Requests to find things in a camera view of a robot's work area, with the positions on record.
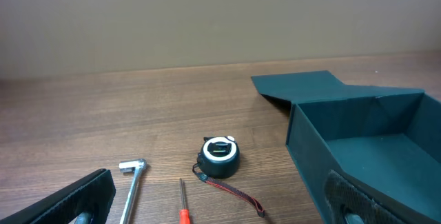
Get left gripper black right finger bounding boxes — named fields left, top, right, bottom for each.
left=324, top=170, right=404, bottom=224

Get silver L-shaped socket wrench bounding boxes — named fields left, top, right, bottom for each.
left=119, top=159, right=147, bottom=224

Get black tape measure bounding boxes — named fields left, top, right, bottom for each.
left=192, top=136, right=265, bottom=218

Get dark green box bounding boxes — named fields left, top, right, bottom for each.
left=252, top=71, right=440, bottom=223

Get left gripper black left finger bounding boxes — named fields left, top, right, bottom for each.
left=1, top=169, right=116, bottom=224

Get red and black screwdriver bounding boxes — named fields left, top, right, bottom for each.
left=179, top=179, right=191, bottom=224

